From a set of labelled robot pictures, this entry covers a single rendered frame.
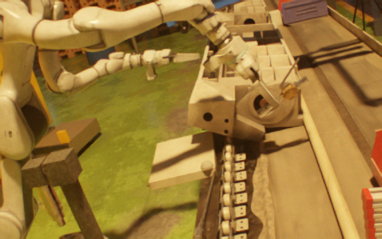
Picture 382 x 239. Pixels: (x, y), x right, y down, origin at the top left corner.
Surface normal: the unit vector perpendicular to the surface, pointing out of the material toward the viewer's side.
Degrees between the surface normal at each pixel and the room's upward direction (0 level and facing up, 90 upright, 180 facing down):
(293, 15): 92
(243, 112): 90
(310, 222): 0
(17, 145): 90
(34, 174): 90
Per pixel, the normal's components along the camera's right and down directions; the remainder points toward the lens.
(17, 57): 0.14, 0.45
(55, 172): -0.08, 0.38
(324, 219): -0.26, -0.90
